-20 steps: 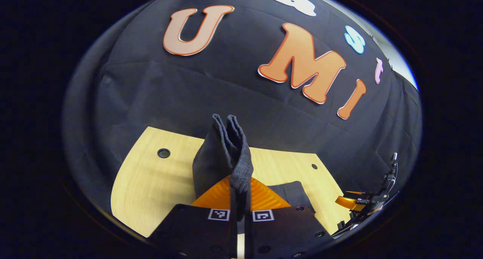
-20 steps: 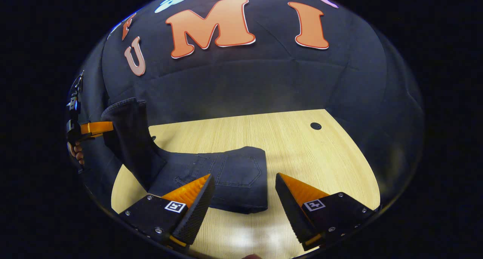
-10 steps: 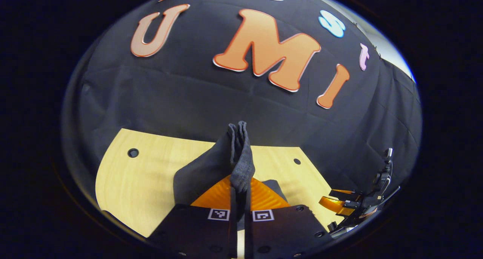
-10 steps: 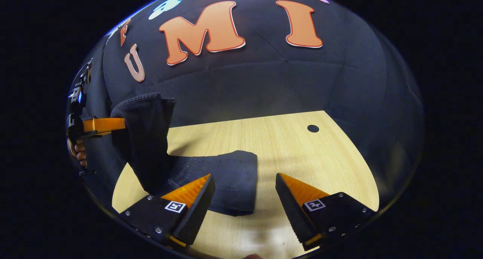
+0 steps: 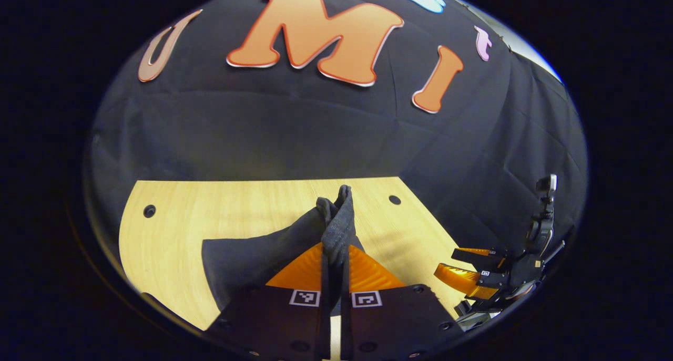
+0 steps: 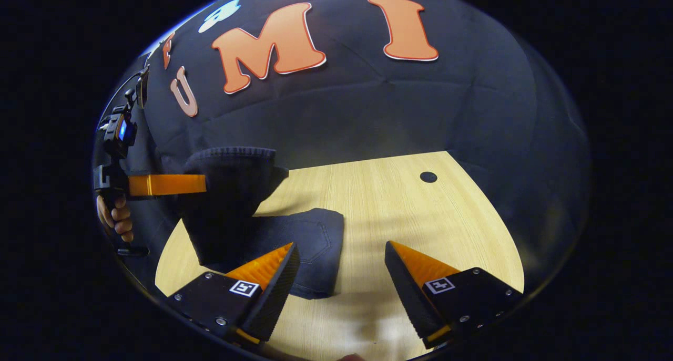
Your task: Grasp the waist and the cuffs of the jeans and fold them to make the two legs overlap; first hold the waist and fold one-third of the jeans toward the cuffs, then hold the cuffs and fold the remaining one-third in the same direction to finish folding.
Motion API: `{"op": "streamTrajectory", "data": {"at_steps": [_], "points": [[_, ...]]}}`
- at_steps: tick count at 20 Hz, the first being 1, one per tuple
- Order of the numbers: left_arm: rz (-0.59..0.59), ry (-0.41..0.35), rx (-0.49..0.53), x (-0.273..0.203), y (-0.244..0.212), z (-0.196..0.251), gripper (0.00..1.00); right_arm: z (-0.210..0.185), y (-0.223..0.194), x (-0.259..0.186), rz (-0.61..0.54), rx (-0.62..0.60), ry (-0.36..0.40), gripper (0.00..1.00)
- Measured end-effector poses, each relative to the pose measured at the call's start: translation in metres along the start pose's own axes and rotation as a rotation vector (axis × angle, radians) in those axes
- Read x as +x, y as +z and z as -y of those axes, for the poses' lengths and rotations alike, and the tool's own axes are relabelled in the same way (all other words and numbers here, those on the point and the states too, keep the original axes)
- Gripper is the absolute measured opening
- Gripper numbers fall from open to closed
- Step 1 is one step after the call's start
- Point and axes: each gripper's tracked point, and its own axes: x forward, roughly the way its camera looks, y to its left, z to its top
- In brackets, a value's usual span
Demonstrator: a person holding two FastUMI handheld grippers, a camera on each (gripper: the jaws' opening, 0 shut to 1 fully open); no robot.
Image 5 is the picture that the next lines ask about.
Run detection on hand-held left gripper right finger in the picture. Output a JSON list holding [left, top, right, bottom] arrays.
[[340, 244, 464, 361]]

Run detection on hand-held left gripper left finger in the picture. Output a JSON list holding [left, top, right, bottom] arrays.
[[208, 242, 331, 361]]

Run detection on dark grey jeans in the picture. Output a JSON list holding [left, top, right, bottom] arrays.
[[201, 184, 367, 319]]

